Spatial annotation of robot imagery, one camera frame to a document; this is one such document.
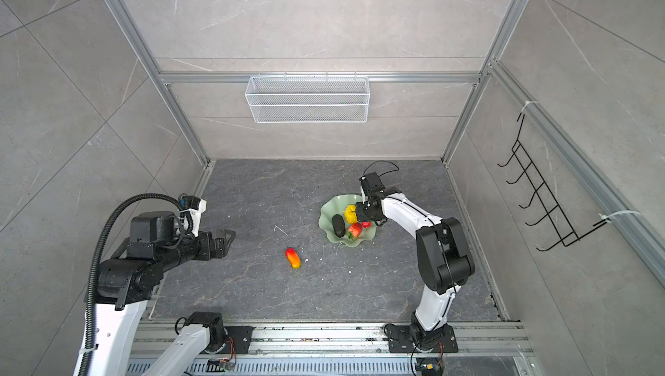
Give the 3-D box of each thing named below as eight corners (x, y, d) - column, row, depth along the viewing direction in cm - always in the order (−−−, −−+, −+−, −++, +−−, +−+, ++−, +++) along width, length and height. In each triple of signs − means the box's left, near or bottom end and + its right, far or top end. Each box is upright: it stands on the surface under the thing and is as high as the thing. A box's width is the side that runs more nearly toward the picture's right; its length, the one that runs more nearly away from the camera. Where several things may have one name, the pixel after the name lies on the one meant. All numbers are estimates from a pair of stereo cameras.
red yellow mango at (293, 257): (294, 270, 89) (292, 267, 86) (284, 254, 93) (282, 250, 90) (303, 265, 90) (302, 261, 87) (293, 249, 94) (291, 245, 91)
